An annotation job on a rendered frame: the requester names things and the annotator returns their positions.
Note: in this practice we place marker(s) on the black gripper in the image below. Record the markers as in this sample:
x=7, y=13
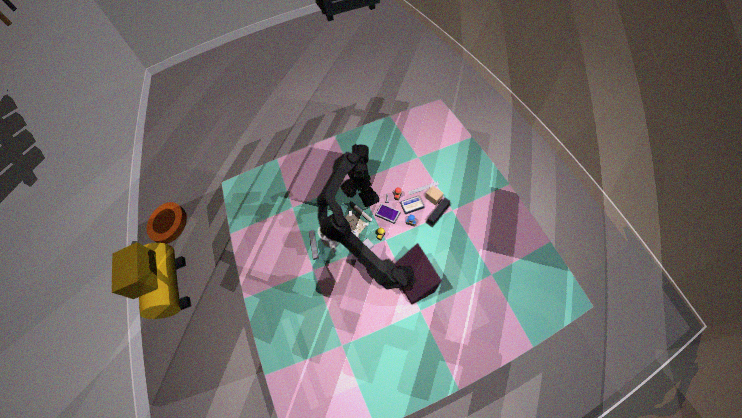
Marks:
x=368, y=196

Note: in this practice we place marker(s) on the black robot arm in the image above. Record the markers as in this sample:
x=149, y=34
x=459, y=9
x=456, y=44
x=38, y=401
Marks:
x=336, y=228

